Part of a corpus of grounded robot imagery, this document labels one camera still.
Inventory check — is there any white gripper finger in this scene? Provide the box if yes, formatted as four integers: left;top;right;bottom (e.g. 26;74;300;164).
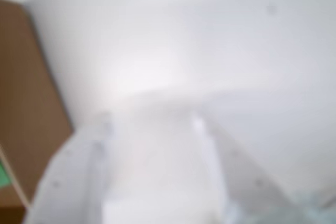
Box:
23;111;115;224
193;112;297;224

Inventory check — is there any green cube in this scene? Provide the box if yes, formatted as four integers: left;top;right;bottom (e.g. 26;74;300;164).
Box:
0;160;13;188

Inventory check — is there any brown cardboard box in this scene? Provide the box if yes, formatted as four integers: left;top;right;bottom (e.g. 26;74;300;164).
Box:
0;0;74;224

